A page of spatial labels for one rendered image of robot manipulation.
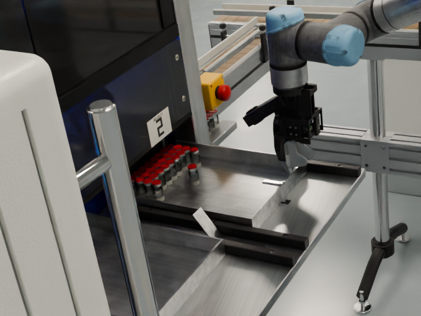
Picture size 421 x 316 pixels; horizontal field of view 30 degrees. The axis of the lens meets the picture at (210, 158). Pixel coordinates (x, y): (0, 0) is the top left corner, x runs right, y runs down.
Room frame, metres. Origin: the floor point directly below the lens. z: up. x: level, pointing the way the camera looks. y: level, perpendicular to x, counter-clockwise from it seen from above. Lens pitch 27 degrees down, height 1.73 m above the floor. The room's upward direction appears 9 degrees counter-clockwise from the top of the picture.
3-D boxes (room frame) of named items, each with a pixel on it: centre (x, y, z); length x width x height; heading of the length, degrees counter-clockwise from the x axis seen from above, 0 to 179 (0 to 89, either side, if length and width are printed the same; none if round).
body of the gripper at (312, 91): (1.46, -0.19, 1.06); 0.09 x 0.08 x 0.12; 56
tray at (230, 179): (1.51, 0.01, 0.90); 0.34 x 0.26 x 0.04; 56
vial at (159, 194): (1.49, 0.12, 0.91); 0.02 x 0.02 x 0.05
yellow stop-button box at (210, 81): (1.79, -0.01, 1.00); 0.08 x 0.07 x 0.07; 56
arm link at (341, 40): (1.41, -0.27, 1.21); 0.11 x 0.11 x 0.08; 46
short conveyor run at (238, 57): (2.11, -0.05, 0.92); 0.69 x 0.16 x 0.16; 146
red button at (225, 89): (1.77, -0.05, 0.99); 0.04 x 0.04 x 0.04; 56
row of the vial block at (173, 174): (1.57, 0.10, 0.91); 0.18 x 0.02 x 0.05; 146
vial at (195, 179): (1.54, 0.04, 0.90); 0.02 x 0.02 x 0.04
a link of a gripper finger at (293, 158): (1.45, -0.17, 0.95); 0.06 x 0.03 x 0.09; 56
